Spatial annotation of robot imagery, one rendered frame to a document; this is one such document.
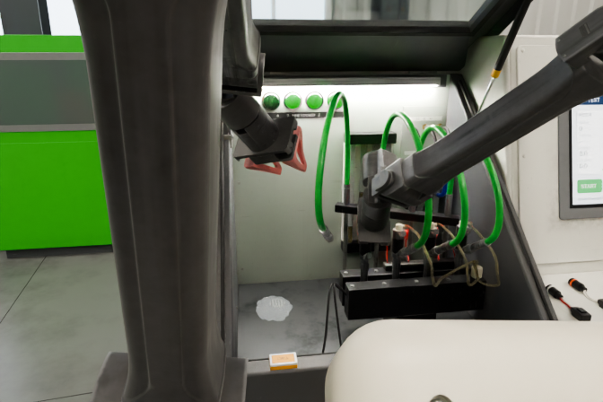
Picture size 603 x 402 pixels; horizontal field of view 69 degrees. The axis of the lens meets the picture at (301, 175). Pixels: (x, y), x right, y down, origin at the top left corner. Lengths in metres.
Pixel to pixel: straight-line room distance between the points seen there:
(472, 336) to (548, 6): 6.32
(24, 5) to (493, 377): 4.54
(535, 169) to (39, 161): 3.21
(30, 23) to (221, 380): 4.38
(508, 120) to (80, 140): 3.17
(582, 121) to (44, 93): 3.17
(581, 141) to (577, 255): 0.28
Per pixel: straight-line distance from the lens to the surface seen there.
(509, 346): 0.22
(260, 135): 0.65
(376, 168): 0.86
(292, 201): 1.29
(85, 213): 3.68
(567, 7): 6.68
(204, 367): 0.29
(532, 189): 1.22
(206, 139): 0.19
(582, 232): 1.31
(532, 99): 0.65
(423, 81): 1.28
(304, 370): 0.88
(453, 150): 0.71
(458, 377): 0.21
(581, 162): 1.29
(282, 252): 1.35
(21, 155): 3.70
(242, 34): 0.42
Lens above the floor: 1.51
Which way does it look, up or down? 16 degrees down
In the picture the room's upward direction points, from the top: straight up
